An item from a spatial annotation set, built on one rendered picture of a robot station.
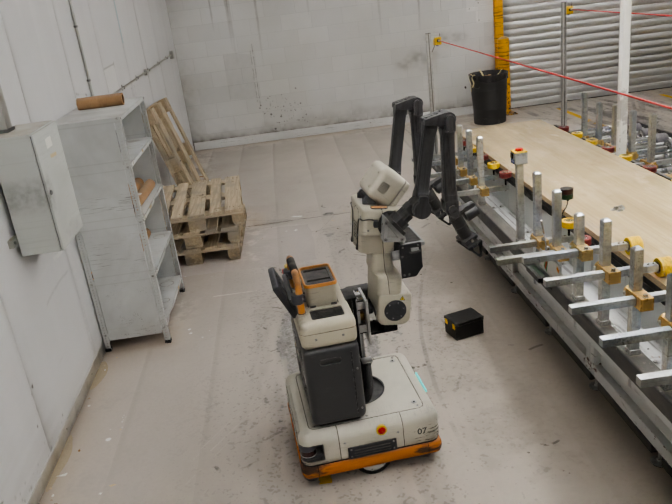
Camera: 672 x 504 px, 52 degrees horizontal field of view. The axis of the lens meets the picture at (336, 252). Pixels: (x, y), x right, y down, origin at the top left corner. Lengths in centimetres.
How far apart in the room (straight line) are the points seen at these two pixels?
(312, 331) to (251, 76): 803
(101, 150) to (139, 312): 111
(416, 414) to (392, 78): 812
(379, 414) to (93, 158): 239
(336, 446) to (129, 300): 209
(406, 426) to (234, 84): 812
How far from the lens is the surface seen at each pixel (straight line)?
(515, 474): 340
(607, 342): 248
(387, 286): 316
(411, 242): 312
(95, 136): 452
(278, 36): 1070
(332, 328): 301
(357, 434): 326
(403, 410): 332
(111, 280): 479
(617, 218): 375
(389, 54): 1088
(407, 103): 326
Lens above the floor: 216
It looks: 21 degrees down
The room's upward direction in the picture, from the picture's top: 7 degrees counter-clockwise
